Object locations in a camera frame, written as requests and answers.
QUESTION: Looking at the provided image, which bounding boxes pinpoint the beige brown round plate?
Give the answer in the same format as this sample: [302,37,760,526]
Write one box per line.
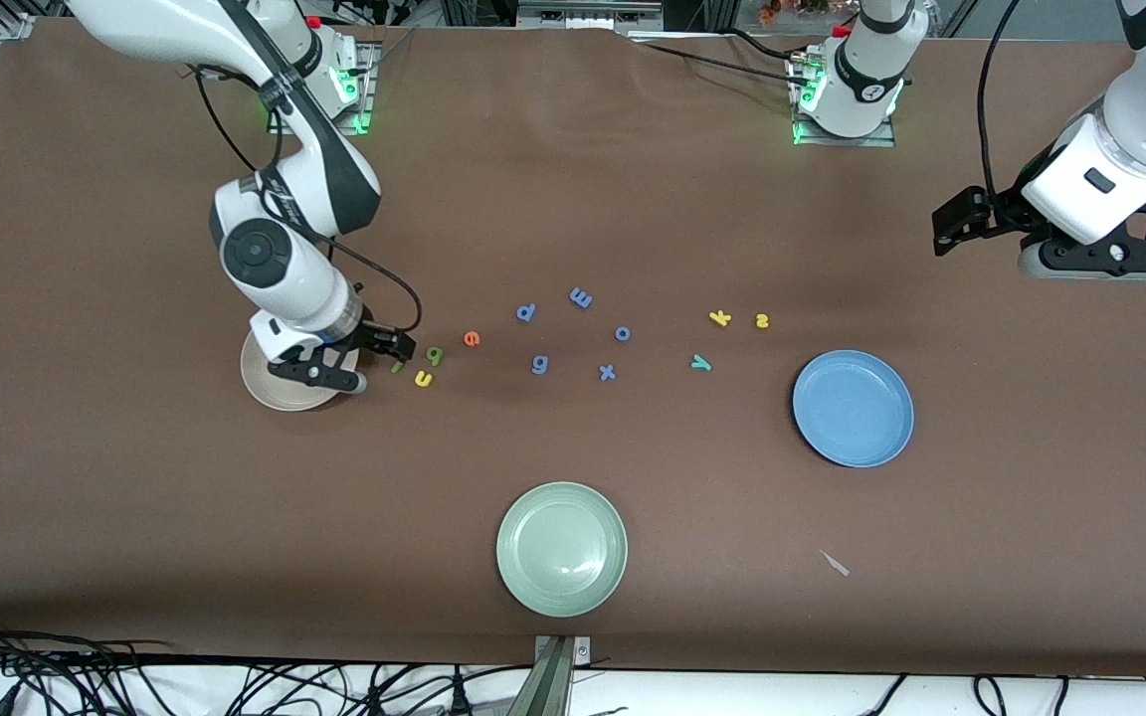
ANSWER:
[240,328,360,413]

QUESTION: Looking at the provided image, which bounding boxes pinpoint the blue round plate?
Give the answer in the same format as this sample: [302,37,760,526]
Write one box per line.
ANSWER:
[792,349,915,469]

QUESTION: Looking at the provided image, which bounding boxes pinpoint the brown table cover sheet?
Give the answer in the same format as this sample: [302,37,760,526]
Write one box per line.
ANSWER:
[0,18,1146,679]

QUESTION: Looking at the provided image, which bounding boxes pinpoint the green round plate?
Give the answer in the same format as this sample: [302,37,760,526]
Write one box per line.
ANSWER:
[495,481,629,619]

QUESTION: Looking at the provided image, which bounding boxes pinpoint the orange background object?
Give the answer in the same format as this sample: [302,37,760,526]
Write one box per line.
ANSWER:
[757,0,838,23]

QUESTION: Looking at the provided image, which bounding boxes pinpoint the grey metal box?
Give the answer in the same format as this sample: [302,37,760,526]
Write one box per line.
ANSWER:
[516,0,666,29]

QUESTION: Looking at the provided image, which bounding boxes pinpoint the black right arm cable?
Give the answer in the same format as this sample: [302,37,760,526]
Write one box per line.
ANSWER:
[195,65,425,339]

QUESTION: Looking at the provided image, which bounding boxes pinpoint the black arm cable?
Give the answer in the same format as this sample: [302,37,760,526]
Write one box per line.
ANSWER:
[977,0,1022,200]
[195,65,425,339]

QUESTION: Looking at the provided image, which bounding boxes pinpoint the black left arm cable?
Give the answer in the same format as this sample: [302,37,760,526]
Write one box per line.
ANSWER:
[977,0,1022,200]

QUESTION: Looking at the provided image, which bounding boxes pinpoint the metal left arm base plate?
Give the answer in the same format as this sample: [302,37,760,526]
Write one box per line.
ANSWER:
[790,50,897,148]

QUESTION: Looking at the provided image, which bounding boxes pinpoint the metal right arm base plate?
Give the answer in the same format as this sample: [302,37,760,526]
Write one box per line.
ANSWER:
[268,40,375,135]

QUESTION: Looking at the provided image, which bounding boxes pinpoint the black cable across table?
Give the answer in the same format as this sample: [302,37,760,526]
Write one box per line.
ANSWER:
[633,30,818,90]

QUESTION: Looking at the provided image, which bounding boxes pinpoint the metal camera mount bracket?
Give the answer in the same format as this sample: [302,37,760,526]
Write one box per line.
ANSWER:
[505,634,594,716]

